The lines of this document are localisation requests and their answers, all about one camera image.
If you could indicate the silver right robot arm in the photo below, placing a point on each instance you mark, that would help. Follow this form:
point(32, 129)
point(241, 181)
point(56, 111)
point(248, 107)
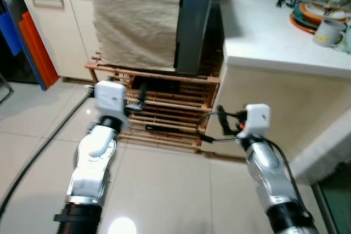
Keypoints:
point(269, 179)

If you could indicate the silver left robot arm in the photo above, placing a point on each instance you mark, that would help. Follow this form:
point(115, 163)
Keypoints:
point(90, 168)

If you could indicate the grey mini fridge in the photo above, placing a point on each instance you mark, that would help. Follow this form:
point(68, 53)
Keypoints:
point(194, 20)

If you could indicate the wooden slatted rack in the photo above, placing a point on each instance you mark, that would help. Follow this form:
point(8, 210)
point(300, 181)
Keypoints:
point(164, 119)

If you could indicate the beige cloth cover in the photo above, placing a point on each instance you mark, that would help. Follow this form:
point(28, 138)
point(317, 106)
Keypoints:
point(134, 15)

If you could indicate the white kitchen counter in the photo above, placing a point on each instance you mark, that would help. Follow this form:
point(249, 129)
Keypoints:
point(263, 31)

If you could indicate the beige cabinet with white top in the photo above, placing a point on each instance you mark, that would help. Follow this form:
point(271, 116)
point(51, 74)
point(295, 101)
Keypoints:
point(66, 36)

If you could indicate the orange plastic board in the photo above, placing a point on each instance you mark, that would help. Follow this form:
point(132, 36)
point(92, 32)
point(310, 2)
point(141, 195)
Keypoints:
point(39, 53)

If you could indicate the dark green plate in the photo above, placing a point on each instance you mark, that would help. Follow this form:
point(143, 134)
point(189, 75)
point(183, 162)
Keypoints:
point(299, 15)

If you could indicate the grey mug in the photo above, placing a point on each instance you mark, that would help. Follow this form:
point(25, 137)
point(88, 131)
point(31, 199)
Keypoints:
point(327, 33)

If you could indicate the pale green mug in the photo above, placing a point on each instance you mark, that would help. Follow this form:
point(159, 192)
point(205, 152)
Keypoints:
point(345, 41)

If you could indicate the green glass sliding door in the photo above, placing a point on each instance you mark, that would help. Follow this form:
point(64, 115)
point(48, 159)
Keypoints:
point(337, 206)

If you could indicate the small blue plastic board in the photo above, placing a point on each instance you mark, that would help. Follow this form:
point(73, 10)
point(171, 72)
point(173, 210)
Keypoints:
point(10, 34)

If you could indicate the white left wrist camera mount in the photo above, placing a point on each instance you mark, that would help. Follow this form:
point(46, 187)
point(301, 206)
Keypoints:
point(109, 98)

